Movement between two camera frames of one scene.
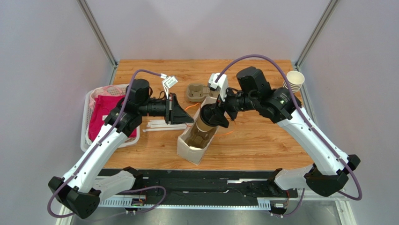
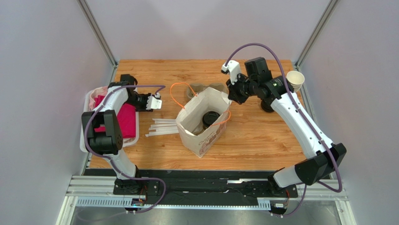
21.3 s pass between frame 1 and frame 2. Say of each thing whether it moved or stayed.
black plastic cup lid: moved
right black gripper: moved
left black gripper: moved
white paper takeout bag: moved
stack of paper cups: stayed
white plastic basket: stayed
